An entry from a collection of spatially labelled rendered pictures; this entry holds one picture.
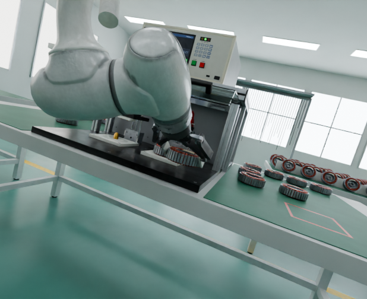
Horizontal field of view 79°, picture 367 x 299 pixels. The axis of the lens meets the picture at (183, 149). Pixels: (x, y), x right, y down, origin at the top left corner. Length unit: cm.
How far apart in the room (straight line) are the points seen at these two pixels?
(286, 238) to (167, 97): 42
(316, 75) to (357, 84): 102
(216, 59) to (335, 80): 680
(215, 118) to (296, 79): 650
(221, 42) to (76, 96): 74
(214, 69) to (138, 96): 66
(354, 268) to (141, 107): 56
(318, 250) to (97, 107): 55
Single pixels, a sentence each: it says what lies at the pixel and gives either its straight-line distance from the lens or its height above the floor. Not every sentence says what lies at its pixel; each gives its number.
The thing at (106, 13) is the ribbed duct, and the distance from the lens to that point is 220.
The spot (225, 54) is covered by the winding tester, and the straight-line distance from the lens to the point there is 102.
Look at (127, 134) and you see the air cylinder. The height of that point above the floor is 80.
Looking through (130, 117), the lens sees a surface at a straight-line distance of 101.
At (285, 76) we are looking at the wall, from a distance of 751.
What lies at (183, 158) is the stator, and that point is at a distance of 65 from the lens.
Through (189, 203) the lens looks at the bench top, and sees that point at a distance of 61.
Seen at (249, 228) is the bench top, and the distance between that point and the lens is 60.
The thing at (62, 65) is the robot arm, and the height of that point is 96.
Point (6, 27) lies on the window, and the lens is 599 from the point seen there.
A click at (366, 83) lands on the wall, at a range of 790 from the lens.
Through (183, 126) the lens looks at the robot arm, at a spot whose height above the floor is 92.
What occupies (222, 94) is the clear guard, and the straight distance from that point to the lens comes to 72.
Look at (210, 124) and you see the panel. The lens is 109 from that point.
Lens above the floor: 93
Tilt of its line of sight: 7 degrees down
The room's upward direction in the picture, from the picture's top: 16 degrees clockwise
